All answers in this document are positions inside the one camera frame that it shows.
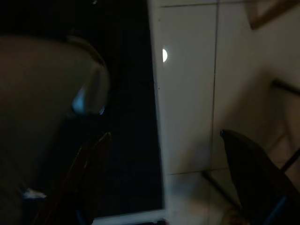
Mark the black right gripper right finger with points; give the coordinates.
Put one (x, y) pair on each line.
(257, 178)

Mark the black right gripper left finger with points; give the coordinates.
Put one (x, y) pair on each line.
(89, 168)

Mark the black metal frame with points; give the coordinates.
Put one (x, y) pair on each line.
(281, 84)

